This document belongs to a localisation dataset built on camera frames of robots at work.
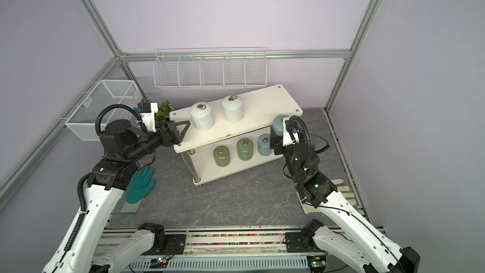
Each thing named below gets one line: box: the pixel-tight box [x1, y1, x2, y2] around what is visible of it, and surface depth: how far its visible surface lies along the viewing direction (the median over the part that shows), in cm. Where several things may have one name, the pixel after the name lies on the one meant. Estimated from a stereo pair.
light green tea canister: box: [236, 137, 254, 162], surface depth 89 cm
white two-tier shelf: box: [169, 84, 304, 186], surface depth 81 cm
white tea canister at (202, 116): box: [189, 101, 215, 131], surface depth 64 cm
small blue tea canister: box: [257, 133, 273, 157], surface depth 90 cm
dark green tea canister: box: [212, 145, 231, 167], surface depth 87 cm
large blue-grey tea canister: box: [272, 114, 290, 137], surface depth 64 cm
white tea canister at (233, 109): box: [221, 94, 244, 123], surface depth 67 cm
